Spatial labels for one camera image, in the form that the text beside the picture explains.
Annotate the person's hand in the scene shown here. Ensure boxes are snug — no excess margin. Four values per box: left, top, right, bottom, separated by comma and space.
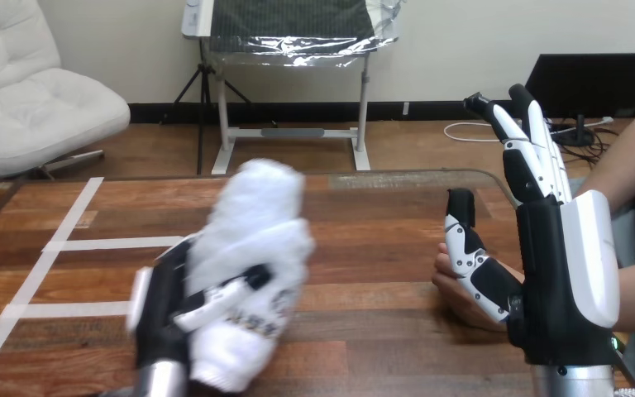
431, 243, 525, 333

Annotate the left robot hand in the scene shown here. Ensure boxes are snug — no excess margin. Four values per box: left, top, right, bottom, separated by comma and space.
127, 234, 275, 371

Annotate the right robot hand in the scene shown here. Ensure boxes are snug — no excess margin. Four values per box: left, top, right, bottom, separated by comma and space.
443, 83, 622, 367

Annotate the dark screen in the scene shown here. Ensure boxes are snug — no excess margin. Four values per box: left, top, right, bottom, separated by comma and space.
523, 52, 635, 120

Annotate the white desk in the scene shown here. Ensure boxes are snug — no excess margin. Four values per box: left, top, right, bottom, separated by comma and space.
180, 0, 374, 177

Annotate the black tripod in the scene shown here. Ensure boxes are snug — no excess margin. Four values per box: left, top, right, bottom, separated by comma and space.
160, 39, 253, 177

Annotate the white cushioned chair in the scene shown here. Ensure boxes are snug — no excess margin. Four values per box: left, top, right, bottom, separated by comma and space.
0, 0, 131, 181

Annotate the foil sheet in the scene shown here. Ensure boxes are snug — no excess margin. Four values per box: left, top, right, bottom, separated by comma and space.
207, 0, 407, 70

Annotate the tangle of cables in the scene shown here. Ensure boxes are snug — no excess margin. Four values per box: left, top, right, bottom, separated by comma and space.
442, 114, 615, 167

